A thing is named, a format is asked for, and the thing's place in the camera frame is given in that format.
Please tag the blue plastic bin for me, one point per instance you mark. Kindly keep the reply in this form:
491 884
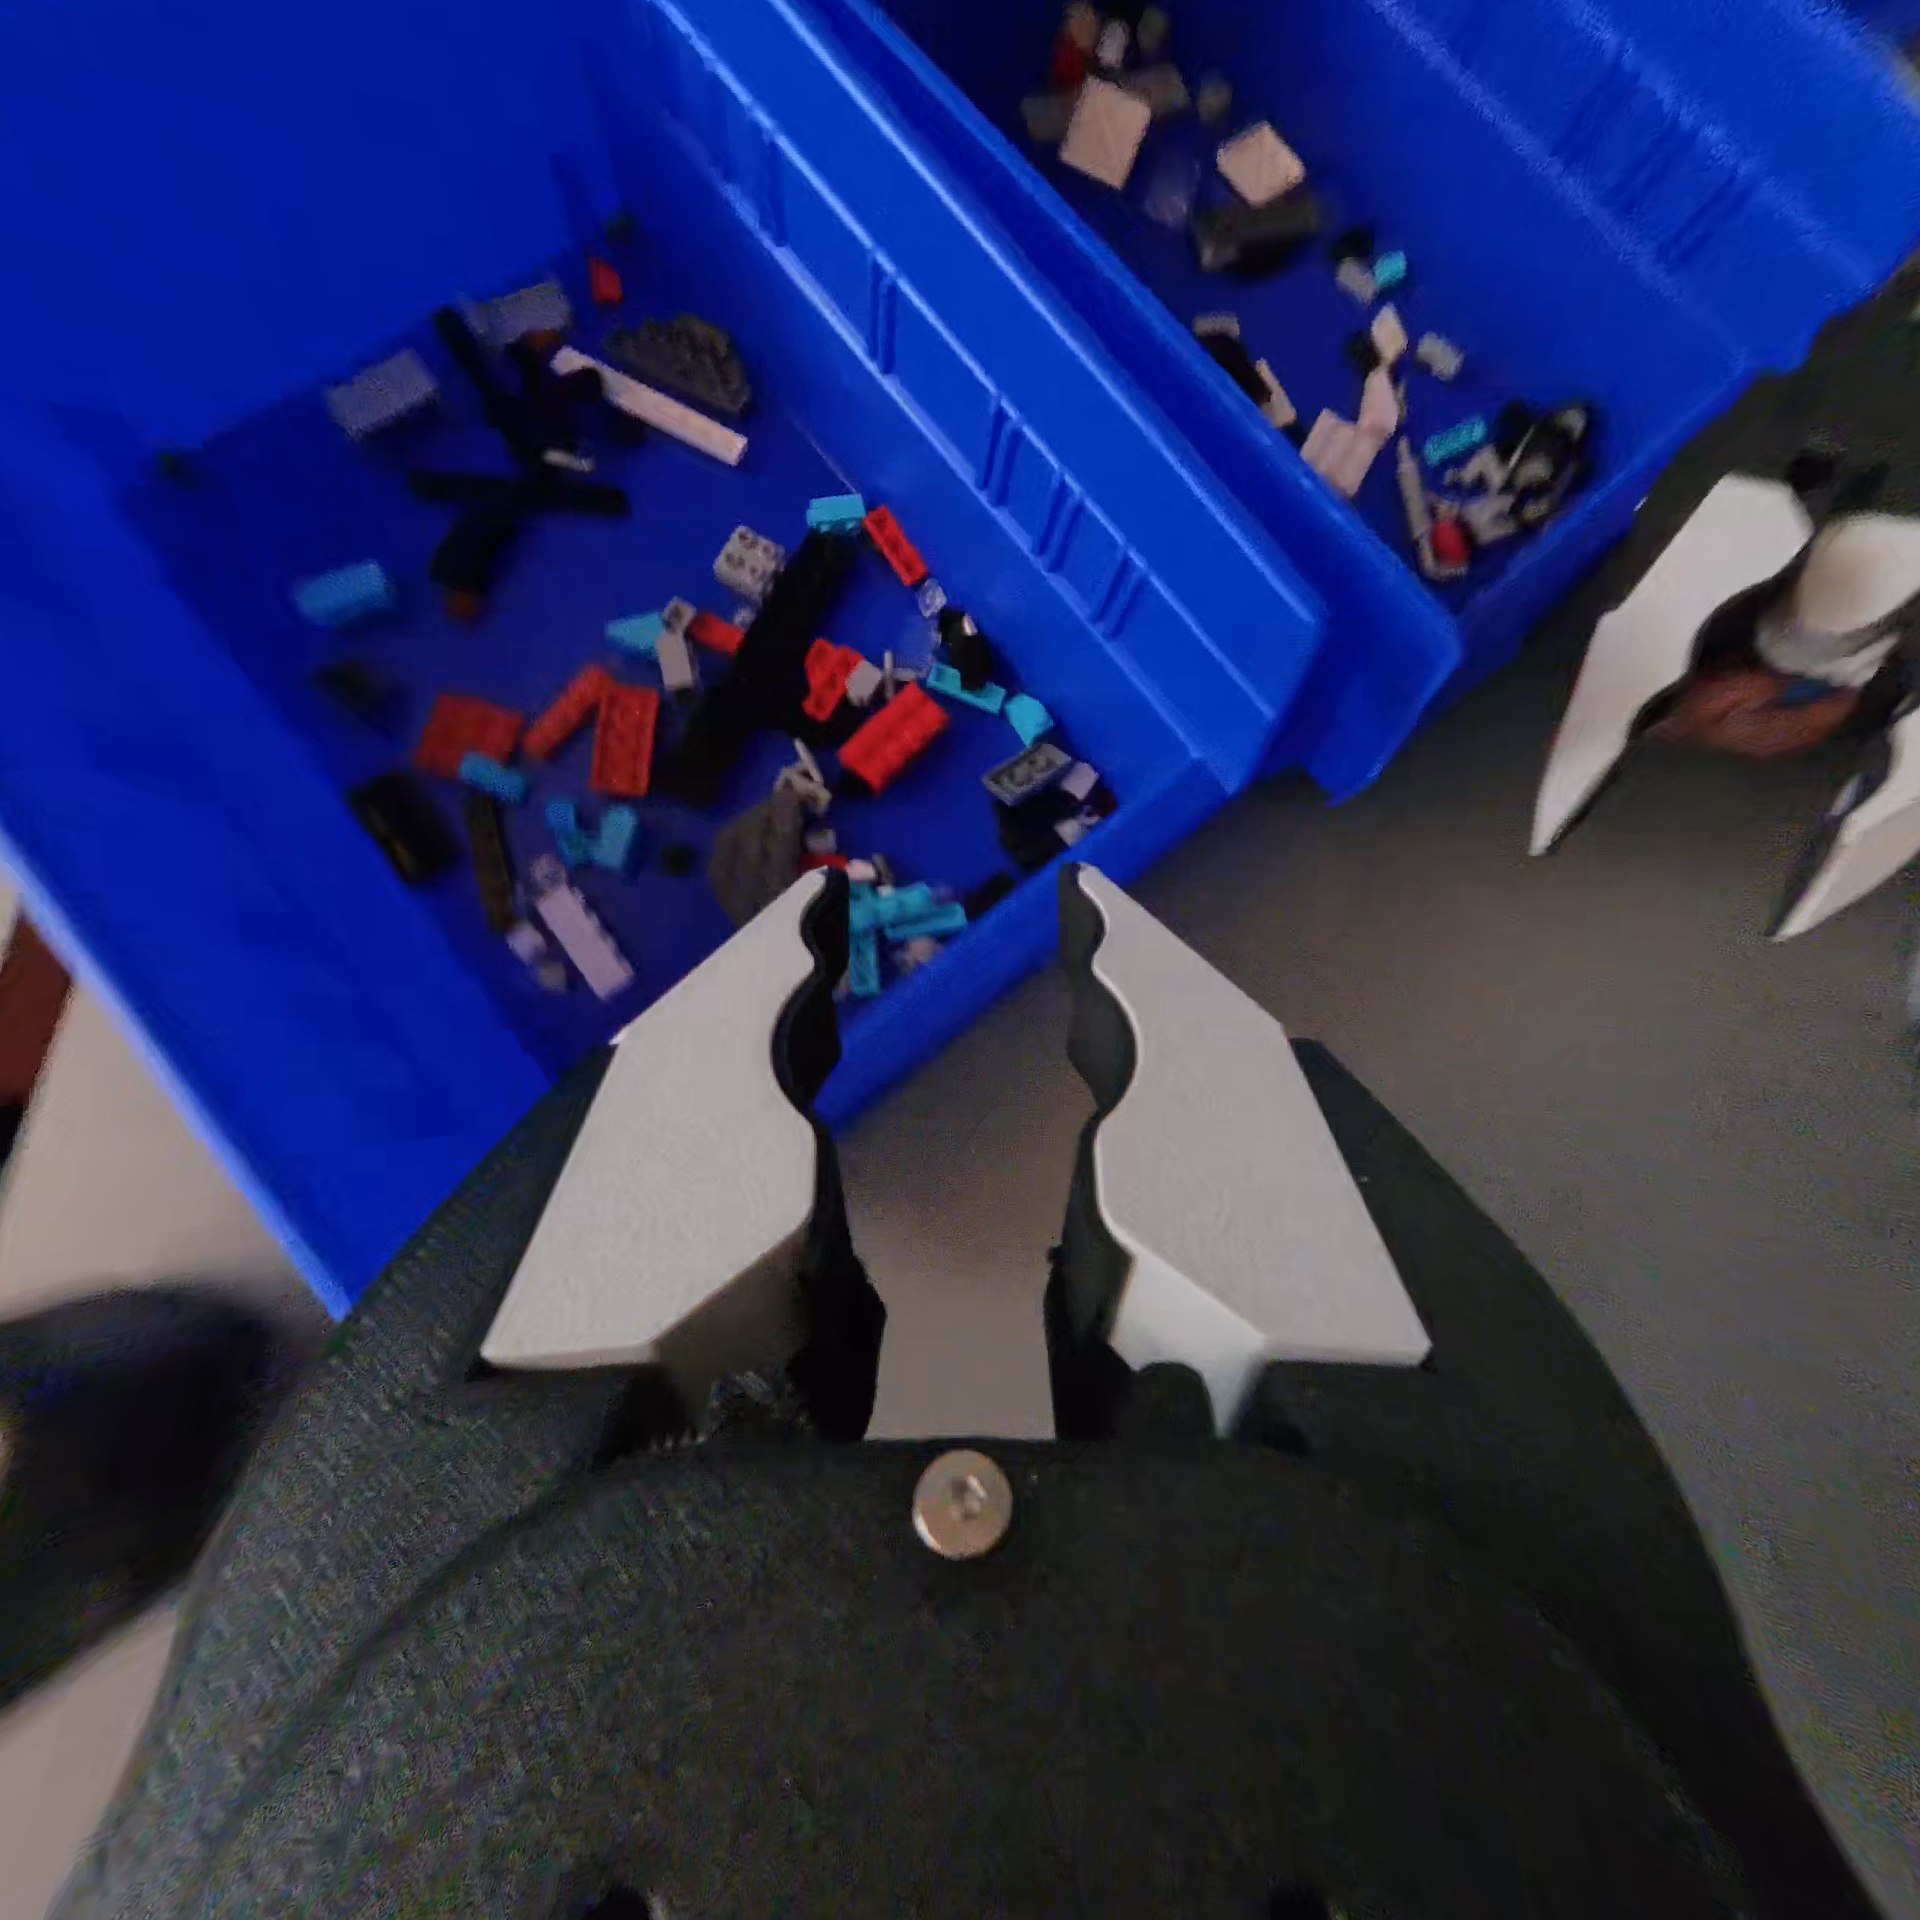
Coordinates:
1576 150
225 225

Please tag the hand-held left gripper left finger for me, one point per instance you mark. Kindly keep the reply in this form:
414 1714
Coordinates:
661 1184

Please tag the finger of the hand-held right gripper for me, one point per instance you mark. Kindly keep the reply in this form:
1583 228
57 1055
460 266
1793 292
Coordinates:
1876 840
1664 616

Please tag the pile of red black cyan bricks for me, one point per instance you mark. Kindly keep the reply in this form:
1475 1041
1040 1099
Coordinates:
896 735

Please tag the pile of white grey bricks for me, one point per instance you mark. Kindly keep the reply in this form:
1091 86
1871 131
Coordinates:
1107 134

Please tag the person's right hand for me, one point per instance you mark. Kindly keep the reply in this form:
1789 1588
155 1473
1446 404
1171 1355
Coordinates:
1741 721

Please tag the dark red strip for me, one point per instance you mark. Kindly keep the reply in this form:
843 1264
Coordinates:
28 1020

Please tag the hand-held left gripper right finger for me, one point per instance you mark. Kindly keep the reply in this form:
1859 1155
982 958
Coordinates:
1244 1184

